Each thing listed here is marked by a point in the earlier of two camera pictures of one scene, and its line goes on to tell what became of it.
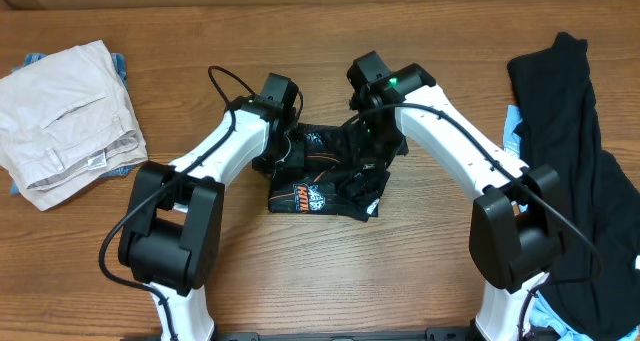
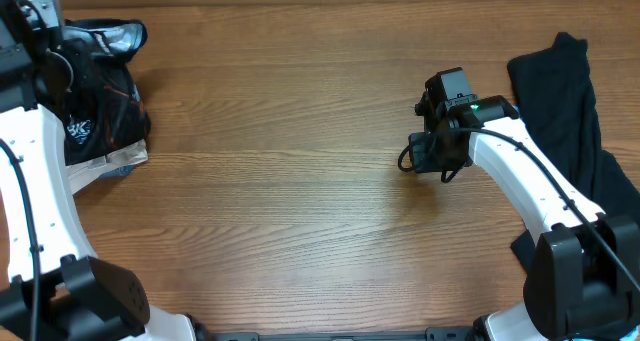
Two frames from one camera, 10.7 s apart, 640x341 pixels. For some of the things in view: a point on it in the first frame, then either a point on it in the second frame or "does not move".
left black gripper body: [290, 154] -> [37, 58]
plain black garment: [596, 279] does not move
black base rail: [433, 334] does not move
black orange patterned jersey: [334, 180] -> [103, 105]
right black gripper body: [382, 141] -> [435, 155]
